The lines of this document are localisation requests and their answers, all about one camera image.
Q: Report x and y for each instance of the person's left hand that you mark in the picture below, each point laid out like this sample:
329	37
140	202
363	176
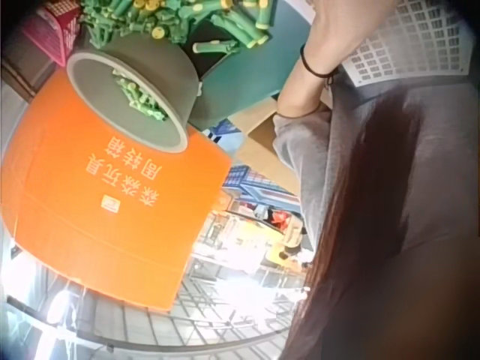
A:
337	33

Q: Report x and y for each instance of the white perforated tray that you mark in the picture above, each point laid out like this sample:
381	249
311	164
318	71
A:
408	41

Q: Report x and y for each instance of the brown cardboard box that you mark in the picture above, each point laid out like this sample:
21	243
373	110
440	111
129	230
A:
262	150

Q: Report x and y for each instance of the heap of green toy pieces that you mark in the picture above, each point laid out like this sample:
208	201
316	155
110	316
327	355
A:
157	15

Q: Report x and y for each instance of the grey round bucket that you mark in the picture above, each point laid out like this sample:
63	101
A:
150	67

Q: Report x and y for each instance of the shelf with colourful goods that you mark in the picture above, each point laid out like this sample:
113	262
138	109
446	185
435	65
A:
258	217

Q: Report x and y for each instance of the green toy pieces in bucket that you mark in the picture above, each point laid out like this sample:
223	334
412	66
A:
140	98

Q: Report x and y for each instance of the pink plastic basket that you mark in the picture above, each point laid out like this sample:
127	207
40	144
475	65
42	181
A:
48	33

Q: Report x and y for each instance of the large orange box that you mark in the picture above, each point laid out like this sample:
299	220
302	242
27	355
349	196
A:
93	195

